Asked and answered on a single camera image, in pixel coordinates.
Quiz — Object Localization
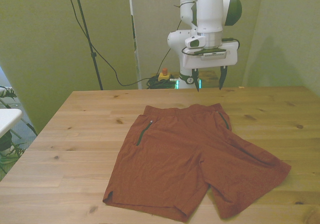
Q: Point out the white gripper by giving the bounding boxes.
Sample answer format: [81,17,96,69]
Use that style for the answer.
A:
[181,40,238,92]

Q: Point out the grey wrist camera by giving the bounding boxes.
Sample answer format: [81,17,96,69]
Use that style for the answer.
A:
[193,47,229,60]

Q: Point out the yellow emergency stop box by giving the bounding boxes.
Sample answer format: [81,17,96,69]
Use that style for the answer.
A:
[157,68,172,82]

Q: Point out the coiled dark cable bundle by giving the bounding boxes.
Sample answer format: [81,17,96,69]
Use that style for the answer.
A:
[146,75,180,90]

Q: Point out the black tripod stand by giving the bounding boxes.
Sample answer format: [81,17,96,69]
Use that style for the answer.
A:
[71,0,104,91]

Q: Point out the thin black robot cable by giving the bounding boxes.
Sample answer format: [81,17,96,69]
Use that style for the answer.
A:
[158,20,183,76]

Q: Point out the long black cable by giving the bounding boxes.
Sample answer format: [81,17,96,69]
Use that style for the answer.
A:
[62,0,161,87]

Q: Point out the rust red shorts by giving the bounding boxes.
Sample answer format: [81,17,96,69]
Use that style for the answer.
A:
[102,103,293,222]

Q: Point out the white folding table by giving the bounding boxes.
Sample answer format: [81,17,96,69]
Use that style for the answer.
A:
[0,108,38,139]

